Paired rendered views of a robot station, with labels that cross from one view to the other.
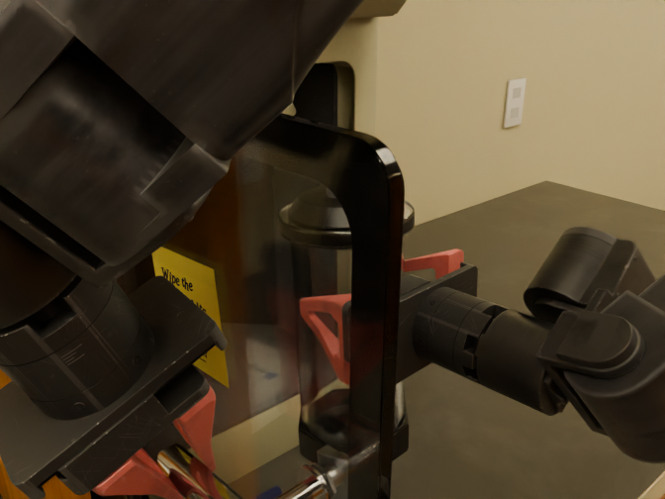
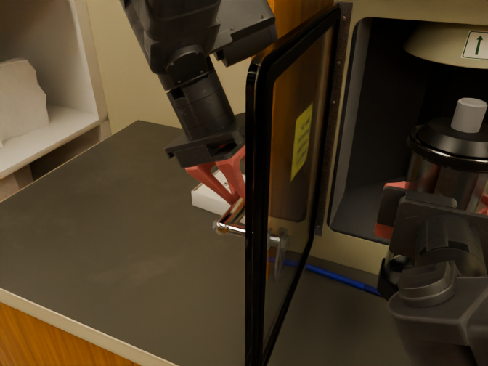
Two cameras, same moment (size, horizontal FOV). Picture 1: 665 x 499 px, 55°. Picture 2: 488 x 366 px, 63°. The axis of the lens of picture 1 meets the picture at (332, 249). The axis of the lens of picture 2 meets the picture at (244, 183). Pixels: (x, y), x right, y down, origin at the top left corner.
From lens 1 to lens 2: 0.29 m
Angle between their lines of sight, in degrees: 57
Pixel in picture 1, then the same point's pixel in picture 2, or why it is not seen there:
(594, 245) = not seen: outside the picture
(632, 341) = (423, 289)
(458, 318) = (433, 234)
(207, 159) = (147, 38)
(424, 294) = (438, 211)
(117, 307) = (205, 103)
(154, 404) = (205, 149)
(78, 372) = (184, 120)
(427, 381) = not seen: outside the picture
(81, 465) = (179, 155)
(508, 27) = not seen: outside the picture
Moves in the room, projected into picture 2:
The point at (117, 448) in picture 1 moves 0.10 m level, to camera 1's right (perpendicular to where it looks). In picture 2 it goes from (192, 157) to (229, 207)
